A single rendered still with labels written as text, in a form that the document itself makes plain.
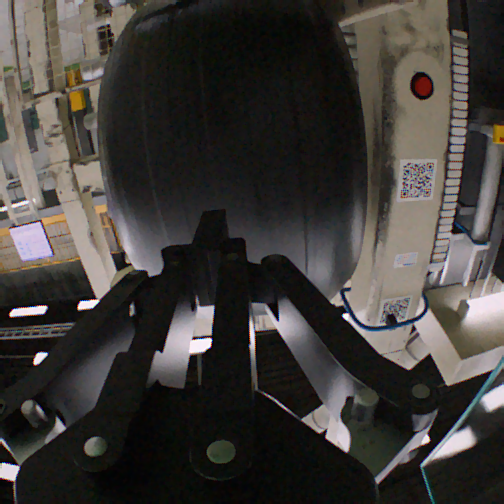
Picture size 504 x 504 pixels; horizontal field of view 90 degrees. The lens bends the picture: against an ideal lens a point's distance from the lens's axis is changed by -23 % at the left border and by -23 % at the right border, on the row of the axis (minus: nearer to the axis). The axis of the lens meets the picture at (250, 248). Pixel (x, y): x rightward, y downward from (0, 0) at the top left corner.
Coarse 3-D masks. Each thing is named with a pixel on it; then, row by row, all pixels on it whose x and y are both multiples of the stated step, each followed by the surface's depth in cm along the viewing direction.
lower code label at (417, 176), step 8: (400, 160) 47; (408, 160) 47; (416, 160) 47; (424, 160) 47; (432, 160) 47; (400, 168) 48; (408, 168) 48; (416, 168) 48; (424, 168) 48; (432, 168) 48; (400, 176) 48; (408, 176) 48; (416, 176) 48; (424, 176) 48; (432, 176) 48; (400, 184) 49; (408, 184) 49; (416, 184) 49; (424, 184) 49; (432, 184) 49; (400, 192) 50; (408, 192) 50; (416, 192) 50; (424, 192) 50; (432, 192) 50; (400, 200) 51; (408, 200) 51; (416, 200) 51
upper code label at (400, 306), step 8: (408, 296) 62; (384, 304) 62; (392, 304) 63; (400, 304) 63; (408, 304) 63; (384, 312) 64; (392, 312) 64; (400, 312) 64; (408, 312) 64; (384, 320) 65; (400, 320) 65
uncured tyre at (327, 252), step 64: (192, 0) 29; (256, 0) 27; (128, 64) 27; (192, 64) 26; (256, 64) 26; (320, 64) 26; (128, 128) 27; (192, 128) 27; (256, 128) 27; (320, 128) 27; (128, 192) 29; (192, 192) 29; (256, 192) 29; (320, 192) 29; (128, 256) 38; (256, 256) 32; (320, 256) 33
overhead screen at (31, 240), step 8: (24, 224) 356; (32, 224) 357; (40, 224) 360; (16, 232) 358; (24, 232) 360; (32, 232) 363; (40, 232) 365; (16, 240) 364; (24, 240) 366; (32, 240) 368; (40, 240) 371; (48, 240) 375; (16, 248) 370; (24, 248) 372; (32, 248) 374; (40, 248) 376; (48, 248) 378; (24, 256) 378; (32, 256) 380; (40, 256) 382; (48, 256) 384
